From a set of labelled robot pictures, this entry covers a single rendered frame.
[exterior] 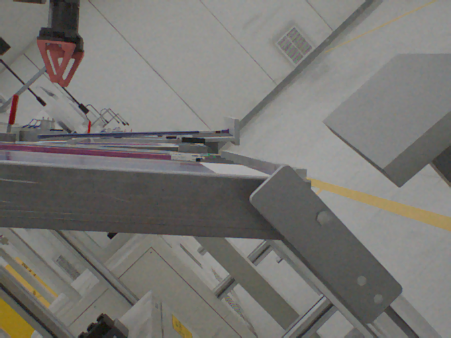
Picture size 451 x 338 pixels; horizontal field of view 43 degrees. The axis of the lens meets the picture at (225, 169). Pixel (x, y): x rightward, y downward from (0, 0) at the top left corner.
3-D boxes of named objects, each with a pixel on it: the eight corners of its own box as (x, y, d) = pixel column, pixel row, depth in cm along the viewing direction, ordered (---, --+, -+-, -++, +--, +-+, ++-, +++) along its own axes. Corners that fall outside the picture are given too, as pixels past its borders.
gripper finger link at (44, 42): (33, 80, 105) (36, 27, 104) (41, 83, 112) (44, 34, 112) (71, 83, 106) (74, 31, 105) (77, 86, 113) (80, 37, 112)
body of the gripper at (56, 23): (39, 37, 106) (41, -4, 106) (49, 45, 117) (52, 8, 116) (75, 40, 107) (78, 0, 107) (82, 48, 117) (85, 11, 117)
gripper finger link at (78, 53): (41, 83, 112) (44, 34, 111) (48, 86, 119) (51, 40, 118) (77, 86, 113) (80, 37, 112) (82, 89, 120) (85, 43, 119)
